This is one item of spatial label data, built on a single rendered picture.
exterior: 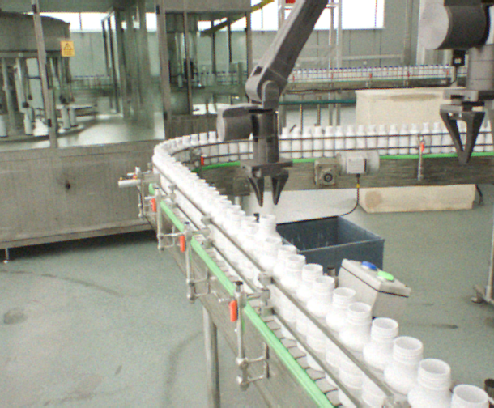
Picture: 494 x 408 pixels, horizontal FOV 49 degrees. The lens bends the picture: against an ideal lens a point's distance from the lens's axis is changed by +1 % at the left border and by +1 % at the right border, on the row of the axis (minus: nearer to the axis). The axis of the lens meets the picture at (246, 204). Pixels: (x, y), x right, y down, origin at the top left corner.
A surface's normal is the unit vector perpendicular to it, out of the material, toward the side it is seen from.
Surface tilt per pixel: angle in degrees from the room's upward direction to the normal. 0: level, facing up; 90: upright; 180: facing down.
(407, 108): 90
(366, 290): 70
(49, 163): 90
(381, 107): 90
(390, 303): 90
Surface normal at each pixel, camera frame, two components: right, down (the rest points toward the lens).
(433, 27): -0.94, 0.11
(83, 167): 0.34, 0.24
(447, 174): 0.04, 0.25
